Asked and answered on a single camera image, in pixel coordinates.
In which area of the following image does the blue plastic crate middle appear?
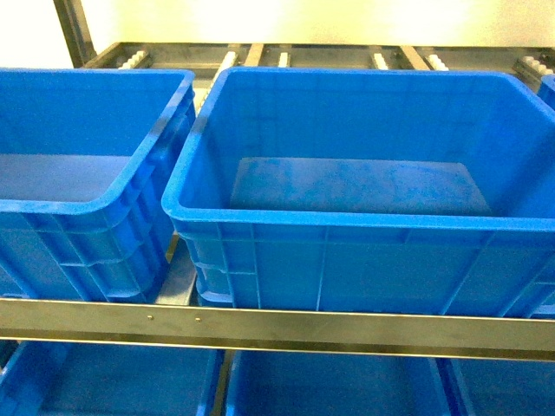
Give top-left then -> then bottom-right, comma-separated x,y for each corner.
162,68 -> 554,317

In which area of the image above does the blue plastic crate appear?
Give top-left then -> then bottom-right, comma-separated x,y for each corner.
162,68 -> 554,317
1,68 -> 196,303

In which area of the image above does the lower blue crate middle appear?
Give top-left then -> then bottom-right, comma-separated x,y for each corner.
225,351 -> 459,415

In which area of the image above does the blue plastic crate left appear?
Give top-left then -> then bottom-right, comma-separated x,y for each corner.
1,68 -> 196,303

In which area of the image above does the lower blue crate right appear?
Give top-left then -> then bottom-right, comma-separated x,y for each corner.
435,358 -> 554,415

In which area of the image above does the blue crate far right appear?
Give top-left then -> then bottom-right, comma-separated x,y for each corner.
538,74 -> 555,109

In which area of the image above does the lower blue crate left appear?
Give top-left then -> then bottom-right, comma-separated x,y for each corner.
1,341 -> 224,415

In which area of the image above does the metal roller rack frame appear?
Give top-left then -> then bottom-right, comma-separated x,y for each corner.
0,0 -> 555,416

